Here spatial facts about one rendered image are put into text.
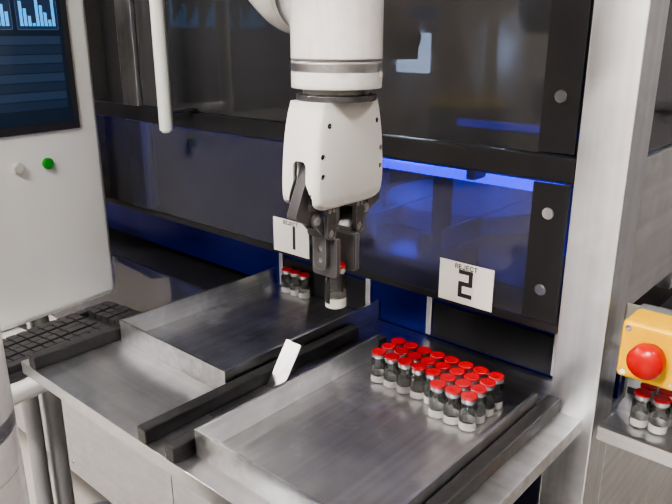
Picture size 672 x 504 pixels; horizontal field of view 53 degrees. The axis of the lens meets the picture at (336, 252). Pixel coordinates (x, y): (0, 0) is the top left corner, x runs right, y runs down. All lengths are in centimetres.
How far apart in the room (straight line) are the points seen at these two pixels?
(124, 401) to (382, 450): 36
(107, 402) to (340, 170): 50
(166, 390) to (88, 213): 61
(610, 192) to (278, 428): 49
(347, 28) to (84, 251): 101
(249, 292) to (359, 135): 70
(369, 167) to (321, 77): 11
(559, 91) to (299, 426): 51
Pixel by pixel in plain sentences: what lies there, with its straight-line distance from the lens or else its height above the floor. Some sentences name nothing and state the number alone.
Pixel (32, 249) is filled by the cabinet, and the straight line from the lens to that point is 144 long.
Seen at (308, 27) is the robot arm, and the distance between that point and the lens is 61.
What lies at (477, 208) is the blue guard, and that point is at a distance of 91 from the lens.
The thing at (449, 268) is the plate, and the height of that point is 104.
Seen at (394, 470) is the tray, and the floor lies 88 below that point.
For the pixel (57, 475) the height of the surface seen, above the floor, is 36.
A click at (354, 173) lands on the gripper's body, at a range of 64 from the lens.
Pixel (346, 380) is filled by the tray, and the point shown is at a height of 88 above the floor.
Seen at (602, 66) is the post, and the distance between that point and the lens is 82.
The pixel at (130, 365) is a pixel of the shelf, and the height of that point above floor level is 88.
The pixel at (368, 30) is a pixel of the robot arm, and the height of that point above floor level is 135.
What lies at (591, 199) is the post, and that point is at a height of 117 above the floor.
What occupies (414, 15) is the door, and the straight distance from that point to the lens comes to 96.
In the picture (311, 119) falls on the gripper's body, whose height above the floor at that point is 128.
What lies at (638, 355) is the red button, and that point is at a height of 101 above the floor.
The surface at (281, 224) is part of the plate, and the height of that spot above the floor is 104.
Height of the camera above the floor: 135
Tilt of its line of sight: 18 degrees down
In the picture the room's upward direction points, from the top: straight up
